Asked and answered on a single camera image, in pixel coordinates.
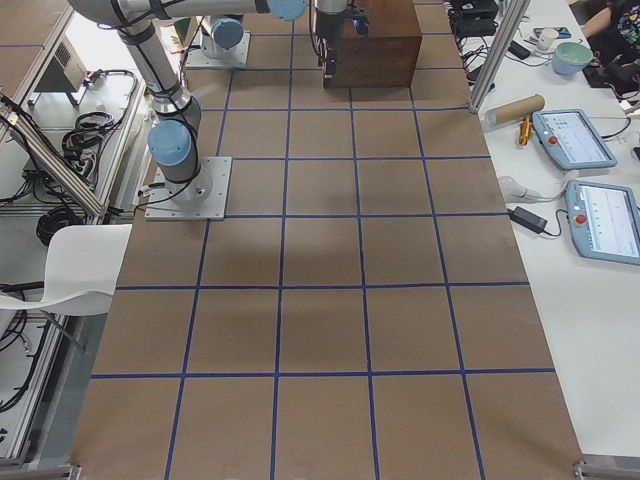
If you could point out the dark wooden drawer box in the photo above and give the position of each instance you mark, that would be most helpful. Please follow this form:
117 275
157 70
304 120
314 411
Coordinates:
387 56

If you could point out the white chair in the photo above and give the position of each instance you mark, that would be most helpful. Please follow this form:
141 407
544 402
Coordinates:
81 271

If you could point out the blue teach pendant near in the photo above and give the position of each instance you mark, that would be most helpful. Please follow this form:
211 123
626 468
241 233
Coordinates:
603 221

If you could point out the black smartphone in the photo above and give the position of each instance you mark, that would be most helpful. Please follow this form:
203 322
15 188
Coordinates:
518 51

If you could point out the aluminium frame post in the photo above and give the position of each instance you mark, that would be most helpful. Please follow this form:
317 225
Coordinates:
510 23

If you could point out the blue teach pendant far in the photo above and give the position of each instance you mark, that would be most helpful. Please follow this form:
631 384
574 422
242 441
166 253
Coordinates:
571 141

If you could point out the black power adapter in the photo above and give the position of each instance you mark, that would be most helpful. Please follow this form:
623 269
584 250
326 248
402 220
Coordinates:
527 219

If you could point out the green bowl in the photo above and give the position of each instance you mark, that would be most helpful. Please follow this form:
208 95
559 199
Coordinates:
570 58

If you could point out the blue teach pendant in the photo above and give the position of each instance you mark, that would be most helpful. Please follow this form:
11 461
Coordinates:
603 221
571 141

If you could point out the white paper cup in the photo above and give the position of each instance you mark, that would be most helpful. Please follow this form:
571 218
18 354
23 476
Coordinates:
546 39

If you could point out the yellow utility knife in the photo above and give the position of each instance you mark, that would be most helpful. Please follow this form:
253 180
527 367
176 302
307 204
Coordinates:
525 131

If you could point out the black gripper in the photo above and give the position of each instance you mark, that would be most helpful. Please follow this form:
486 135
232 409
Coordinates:
326 26

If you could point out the cardboard tube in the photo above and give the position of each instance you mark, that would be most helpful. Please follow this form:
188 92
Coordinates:
514 110

